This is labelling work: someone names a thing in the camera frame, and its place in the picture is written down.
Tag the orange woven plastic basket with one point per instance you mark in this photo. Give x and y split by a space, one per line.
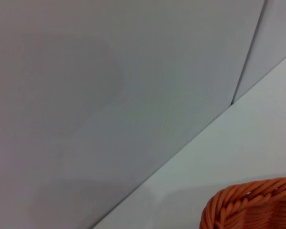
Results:
252 207

